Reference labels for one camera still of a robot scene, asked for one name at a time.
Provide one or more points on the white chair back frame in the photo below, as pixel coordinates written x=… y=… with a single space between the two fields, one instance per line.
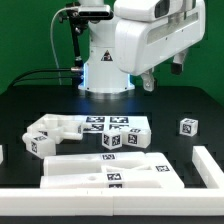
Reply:
x=110 y=170

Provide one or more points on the black camera on stand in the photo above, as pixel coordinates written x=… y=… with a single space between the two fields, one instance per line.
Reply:
x=79 y=13

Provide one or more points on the white L-shaped wall fence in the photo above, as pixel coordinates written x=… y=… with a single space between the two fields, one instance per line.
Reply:
x=206 y=201

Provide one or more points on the white block left edge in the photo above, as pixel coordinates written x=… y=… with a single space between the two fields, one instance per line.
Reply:
x=1 y=154

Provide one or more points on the white chair seat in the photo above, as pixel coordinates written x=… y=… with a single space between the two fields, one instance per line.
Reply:
x=58 y=127

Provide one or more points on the white marker base sheet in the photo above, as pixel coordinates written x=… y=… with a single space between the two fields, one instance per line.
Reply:
x=99 y=123

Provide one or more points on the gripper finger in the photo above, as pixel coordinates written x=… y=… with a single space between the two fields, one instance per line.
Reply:
x=178 y=62
x=148 y=80

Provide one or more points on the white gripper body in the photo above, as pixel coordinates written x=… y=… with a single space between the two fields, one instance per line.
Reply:
x=151 y=31

